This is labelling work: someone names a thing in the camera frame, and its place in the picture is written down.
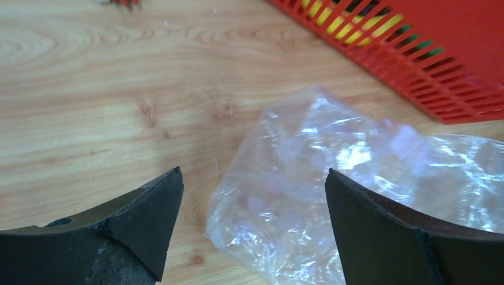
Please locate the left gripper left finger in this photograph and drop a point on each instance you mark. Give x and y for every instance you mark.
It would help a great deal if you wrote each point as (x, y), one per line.
(122, 241)

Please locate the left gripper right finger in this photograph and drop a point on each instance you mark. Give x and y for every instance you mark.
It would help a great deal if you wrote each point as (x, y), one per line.
(381, 241)

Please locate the clear zip top bag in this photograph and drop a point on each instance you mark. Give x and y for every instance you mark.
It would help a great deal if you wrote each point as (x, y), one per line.
(318, 193)

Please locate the red plastic shopping basket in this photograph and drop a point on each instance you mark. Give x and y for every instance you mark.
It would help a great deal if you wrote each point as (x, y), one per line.
(445, 57)

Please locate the yellow toy banana bunch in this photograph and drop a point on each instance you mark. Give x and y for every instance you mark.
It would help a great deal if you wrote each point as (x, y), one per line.
(360, 29)

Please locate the colourful toy block car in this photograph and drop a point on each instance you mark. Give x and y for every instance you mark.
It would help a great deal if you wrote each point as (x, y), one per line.
(129, 4)

